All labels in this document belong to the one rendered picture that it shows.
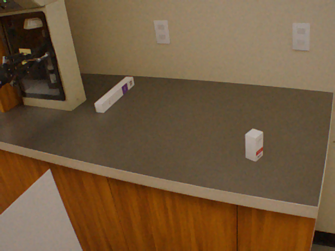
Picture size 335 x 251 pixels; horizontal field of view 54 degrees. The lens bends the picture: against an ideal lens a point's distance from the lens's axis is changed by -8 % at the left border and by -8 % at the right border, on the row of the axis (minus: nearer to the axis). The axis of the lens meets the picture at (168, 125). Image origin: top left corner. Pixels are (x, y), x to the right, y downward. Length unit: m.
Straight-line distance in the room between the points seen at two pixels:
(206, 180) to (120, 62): 1.01
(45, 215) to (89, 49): 1.34
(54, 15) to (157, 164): 0.74
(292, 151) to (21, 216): 0.80
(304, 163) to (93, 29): 1.27
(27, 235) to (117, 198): 0.60
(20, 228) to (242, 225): 0.65
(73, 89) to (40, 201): 0.92
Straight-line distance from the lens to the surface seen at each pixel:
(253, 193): 0.97
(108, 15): 1.81
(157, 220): 1.23
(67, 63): 1.53
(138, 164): 1.12
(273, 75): 1.57
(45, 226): 0.75
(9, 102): 1.80
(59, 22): 1.50
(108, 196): 1.29
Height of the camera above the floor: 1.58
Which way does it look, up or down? 29 degrees down
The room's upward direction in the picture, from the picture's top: 8 degrees counter-clockwise
